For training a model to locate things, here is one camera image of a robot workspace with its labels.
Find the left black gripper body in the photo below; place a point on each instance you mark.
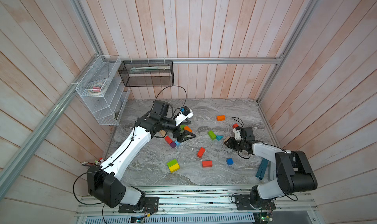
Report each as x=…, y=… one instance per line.
x=175, y=132

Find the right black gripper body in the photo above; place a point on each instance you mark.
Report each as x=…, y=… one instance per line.
x=237, y=144

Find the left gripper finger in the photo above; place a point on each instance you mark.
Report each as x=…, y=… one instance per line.
x=186, y=122
x=184, y=136

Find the orange block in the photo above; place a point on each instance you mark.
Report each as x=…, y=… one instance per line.
x=221, y=118
x=188, y=129

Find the teal triangle block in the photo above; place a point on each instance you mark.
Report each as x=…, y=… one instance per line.
x=219, y=137

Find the small natural wood block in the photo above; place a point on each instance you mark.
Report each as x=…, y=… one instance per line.
x=162, y=133

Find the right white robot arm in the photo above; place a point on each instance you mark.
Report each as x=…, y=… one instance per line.
x=293, y=170

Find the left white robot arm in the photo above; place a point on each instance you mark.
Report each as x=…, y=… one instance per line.
x=104, y=181

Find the blue cube block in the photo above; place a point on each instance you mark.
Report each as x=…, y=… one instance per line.
x=229, y=161

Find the front yellow block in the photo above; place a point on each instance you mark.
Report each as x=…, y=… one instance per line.
x=174, y=168

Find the teal stapler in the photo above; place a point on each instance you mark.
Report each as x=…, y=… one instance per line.
x=262, y=169

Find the grey stapler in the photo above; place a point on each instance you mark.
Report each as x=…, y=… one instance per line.
x=272, y=175

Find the red pen holder cup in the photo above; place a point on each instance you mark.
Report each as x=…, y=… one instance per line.
x=96, y=163

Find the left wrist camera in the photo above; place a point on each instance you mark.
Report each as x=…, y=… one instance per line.
x=185, y=113

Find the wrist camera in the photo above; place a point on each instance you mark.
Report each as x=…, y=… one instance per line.
x=237, y=133
x=185, y=113

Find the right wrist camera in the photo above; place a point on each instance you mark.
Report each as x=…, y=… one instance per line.
x=237, y=133

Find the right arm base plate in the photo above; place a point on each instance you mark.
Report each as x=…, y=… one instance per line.
x=247, y=202

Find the black wire mesh basket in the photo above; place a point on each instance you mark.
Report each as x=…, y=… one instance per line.
x=147, y=73

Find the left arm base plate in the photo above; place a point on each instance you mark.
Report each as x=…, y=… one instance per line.
x=145, y=205

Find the white wire mesh shelf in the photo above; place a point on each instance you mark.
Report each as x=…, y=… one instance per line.
x=103, y=91

